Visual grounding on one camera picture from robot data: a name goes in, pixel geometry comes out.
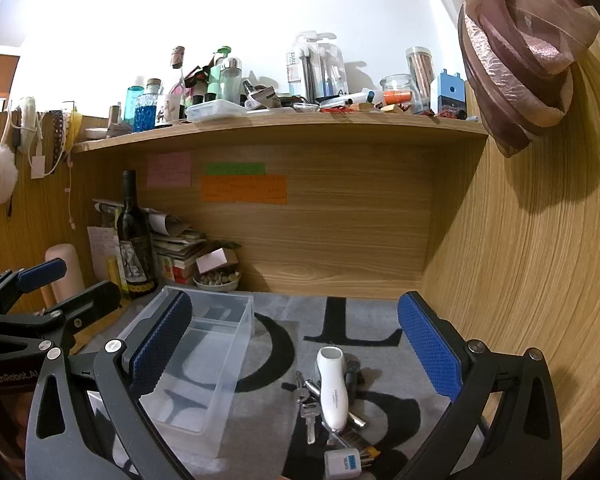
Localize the dark wine bottle elephant label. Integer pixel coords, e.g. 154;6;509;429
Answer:
116;170;159;300

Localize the pink sticky note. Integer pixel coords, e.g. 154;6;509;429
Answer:
147;152;192;189

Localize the clear bottle with white cap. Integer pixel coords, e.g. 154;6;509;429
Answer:
220;57;244;104

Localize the grey mat with black letters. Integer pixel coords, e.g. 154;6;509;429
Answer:
70;290;487;480

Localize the clear food container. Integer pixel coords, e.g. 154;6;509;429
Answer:
186;99;248;123

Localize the teal bottle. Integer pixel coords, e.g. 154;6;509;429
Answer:
125;85;144;126

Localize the orange sticky note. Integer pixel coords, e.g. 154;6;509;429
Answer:
200;175;288;206

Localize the handwritten note paper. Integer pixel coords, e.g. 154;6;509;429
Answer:
87;226;121;281

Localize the blue box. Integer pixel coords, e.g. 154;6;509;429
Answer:
431;69;467;119

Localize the white glue bottle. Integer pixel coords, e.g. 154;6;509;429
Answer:
347;88;386;106

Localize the bunch of silver keys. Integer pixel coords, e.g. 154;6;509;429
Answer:
295;371;322;445

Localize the silver metal tube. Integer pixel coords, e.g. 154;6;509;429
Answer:
302;379;369;429

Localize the toothbrush blister package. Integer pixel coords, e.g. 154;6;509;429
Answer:
285;31;349;102

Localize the patterned strap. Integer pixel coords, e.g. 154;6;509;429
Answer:
47;109;66;174

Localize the green pump bottle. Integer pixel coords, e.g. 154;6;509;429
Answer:
206;46;231;104

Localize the clear plastic storage bin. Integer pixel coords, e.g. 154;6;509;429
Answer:
87;285;256;459

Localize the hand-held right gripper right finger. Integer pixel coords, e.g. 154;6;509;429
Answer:
395;291;564;480

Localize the tall clear canister of sticks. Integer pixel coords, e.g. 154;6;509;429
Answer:
405;46;434;106

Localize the white bowl of stones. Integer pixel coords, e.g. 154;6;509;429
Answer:
193;270;242;293

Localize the round glass jar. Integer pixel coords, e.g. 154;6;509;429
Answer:
380;74;424;114

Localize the bottle of blue liquid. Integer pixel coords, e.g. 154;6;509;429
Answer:
134;91;157;133

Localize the small brown box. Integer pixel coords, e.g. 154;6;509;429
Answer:
207;241;241;267

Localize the green sticky note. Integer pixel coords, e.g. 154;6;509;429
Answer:
205;162;266;176

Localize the pink mug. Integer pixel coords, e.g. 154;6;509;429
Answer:
40;243;86;312

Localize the white charger adapter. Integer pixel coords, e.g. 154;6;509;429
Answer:
324;449;362;480

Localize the wooden shelf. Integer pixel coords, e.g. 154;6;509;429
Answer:
72;111;490;154

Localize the corked glass bottle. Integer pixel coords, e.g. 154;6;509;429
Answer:
170;46;187;107

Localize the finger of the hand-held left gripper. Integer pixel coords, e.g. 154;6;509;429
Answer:
0;258;68;317
0;280;123;362

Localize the white hair trimmer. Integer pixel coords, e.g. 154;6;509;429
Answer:
315;346;354;434

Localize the stack of books and papers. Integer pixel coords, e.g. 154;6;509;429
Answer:
150;230;209;284

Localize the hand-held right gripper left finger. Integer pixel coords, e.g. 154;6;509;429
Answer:
25;289;196;480

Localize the brown sheer scarf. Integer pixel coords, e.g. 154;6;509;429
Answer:
390;0;600;159

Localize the white mug with figure print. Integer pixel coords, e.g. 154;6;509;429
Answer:
155;94;184;125

